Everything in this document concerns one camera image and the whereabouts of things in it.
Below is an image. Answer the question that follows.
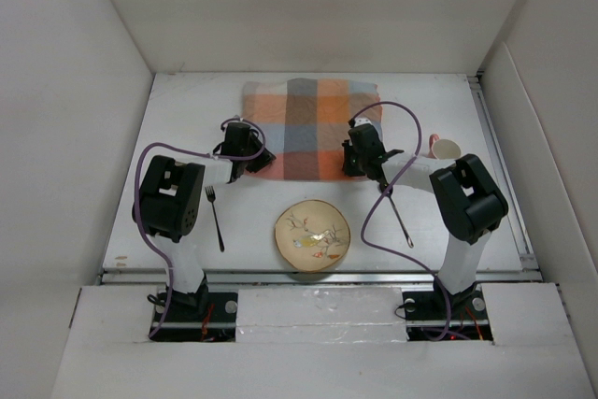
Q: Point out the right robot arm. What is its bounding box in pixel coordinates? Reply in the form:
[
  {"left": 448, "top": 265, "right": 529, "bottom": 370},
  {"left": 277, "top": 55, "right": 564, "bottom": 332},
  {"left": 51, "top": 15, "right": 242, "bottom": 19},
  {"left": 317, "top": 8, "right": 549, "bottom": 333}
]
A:
[{"left": 342, "top": 119, "right": 508, "bottom": 319}]

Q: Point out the white foam block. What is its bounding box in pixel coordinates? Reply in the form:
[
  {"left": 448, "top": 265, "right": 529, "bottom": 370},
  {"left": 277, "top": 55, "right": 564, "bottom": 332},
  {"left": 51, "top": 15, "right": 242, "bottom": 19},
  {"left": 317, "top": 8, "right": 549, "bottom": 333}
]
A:
[{"left": 235, "top": 287, "right": 407, "bottom": 344}]

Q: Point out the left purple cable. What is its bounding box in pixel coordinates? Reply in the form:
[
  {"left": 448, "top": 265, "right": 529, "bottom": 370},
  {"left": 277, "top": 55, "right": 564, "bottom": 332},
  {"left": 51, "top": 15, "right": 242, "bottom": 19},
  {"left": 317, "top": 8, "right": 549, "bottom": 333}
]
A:
[{"left": 131, "top": 117, "right": 267, "bottom": 339}]

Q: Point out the black metal fork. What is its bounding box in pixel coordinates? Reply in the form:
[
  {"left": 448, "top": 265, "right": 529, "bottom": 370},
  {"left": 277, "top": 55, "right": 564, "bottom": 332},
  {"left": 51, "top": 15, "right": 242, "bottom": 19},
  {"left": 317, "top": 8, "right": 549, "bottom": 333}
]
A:
[{"left": 205, "top": 186, "right": 225, "bottom": 252}]

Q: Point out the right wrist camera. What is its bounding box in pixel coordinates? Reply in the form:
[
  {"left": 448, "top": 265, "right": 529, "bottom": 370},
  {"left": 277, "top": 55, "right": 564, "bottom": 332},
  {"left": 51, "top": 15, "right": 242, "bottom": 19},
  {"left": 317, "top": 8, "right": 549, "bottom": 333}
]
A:
[{"left": 349, "top": 116, "right": 373, "bottom": 129}]

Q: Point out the beige bird pattern plate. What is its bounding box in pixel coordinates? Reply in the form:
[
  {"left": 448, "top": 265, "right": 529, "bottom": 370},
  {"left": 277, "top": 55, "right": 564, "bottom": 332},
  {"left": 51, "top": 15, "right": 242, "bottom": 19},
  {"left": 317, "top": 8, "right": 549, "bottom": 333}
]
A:
[{"left": 274, "top": 199, "right": 351, "bottom": 273}]

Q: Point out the pink ceramic mug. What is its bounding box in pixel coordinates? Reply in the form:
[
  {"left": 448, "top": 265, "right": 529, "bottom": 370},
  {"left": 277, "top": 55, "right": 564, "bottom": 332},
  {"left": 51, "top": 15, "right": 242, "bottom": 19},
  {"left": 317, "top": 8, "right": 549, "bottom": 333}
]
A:
[{"left": 428, "top": 134, "right": 462, "bottom": 160}]

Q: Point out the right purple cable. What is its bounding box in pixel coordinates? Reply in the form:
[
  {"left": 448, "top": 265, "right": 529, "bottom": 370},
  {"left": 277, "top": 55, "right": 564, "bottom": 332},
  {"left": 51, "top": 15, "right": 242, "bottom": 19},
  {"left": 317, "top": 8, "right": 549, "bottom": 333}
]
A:
[{"left": 349, "top": 100, "right": 473, "bottom": 341}]

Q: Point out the purple cable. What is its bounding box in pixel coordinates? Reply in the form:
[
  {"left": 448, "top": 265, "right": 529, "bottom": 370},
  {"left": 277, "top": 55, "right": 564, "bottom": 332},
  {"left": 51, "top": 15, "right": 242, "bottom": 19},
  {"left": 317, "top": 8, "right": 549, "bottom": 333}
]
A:
[
  {"left": 131, "top": 117, "right": 267, "bottom": 339},
  {"left": 349, "top": 100, "right": 473, "bottom": 341}
]

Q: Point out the black metal spoon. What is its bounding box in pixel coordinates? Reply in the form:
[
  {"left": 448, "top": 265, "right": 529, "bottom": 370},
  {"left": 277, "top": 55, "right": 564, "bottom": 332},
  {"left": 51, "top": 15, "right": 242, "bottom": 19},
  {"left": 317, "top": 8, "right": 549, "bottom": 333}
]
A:
[{"left": 378, "top": 184, "right": 414, "bottom": 249}]

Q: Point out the orange blue checkered cloth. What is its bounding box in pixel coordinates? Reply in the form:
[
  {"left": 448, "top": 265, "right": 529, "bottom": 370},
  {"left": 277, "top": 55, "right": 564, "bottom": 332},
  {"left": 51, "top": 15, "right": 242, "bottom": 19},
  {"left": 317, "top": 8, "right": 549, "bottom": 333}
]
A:
[{"left": 242, "top": 78, "right": 382, "bottom": 181}]

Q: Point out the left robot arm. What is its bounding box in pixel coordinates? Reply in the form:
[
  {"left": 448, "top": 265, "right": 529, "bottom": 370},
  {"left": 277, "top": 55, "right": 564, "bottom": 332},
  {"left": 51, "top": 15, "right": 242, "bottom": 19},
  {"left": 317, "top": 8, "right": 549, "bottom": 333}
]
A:
[{"left": 132, "top": 117, "right": 275, "bottom": 321}]

